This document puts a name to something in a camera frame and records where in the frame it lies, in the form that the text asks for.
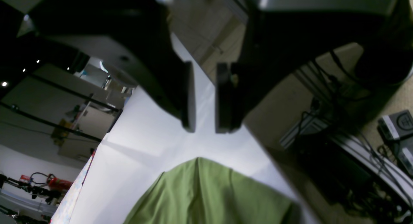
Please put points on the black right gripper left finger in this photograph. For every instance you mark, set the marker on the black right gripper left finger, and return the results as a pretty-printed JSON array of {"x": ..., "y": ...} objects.
[{"x": 130, "y": 35}]

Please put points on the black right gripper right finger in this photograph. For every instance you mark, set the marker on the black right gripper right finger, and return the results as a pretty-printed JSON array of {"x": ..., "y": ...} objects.
[{"x": 283, "y": 35}]

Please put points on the green T-shirt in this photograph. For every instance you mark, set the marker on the green T-shirt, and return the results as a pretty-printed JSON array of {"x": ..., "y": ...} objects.
[{"x": 201, "y": 191}]

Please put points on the grey electronics box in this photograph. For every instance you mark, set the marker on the grey electronics box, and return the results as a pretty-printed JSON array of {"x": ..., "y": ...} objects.
[{"x": 397, "y": 132}]

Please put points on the red fire extinguisher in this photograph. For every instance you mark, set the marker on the red fire extinguisher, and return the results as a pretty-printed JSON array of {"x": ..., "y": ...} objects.
[{"x": 53, "y": 182}]

